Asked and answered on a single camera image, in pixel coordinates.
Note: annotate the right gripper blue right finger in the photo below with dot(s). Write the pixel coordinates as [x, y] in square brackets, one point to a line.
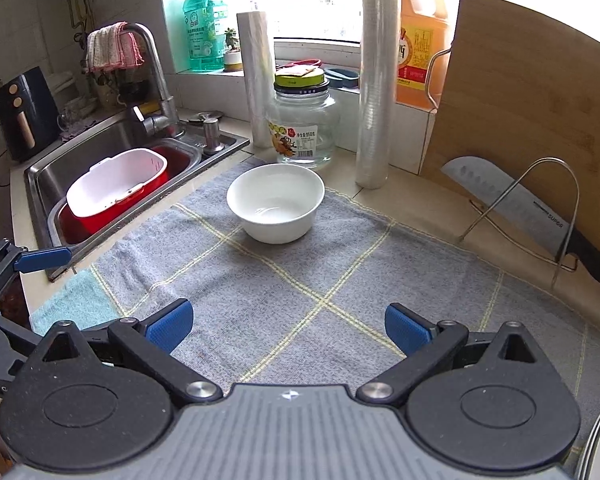
[408, 330]

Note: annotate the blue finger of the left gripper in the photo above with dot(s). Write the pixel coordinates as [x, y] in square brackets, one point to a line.
[45, 259]

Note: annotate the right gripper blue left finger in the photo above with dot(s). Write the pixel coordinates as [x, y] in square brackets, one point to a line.
[168, 327]

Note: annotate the white floral bowl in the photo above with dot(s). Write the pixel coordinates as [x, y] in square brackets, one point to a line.
[276, 203]

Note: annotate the steel kitchen knife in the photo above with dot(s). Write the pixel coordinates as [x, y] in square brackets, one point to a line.
[509, 198]

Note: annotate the teal towel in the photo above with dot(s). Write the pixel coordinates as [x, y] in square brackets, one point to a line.
[83, 300]

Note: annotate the red white colander basin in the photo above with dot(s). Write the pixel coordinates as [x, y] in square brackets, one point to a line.
[116, 184]

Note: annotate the black air fryer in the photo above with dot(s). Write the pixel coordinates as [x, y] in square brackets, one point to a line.
[28, 115]

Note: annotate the sink soap dispenser knob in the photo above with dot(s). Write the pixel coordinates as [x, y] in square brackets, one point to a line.
[209, 121]

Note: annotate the steel sink faucet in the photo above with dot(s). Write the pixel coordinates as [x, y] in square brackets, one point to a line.
[166, 123]

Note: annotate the pink dishcloth on faucet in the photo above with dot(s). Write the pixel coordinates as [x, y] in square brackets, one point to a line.
[112, 48]

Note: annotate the tall plastic wrap roll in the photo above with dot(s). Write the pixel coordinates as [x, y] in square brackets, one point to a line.
[379, 56]

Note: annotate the glass jar with yellow lid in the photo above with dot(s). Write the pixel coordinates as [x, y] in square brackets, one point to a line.
[303, 117]

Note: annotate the blue lid on sill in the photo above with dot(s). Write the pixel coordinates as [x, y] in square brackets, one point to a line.
[342, 78]

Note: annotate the bamboo cutting board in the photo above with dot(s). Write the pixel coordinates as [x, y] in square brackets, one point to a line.
[519, 86]

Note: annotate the small potted plant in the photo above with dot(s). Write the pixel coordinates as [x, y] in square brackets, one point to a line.
[232, 57]

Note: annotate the orange oil jug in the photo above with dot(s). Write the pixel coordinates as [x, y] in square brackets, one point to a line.
[424, 31]

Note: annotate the green dish soap bottle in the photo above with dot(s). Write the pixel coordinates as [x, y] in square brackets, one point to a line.
[205, 37]

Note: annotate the short plastic wrap roll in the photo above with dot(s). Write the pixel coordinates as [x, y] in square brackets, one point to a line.
[258, 66]

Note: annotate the metal wire rack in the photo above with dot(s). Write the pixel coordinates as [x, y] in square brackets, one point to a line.
[549, 160]

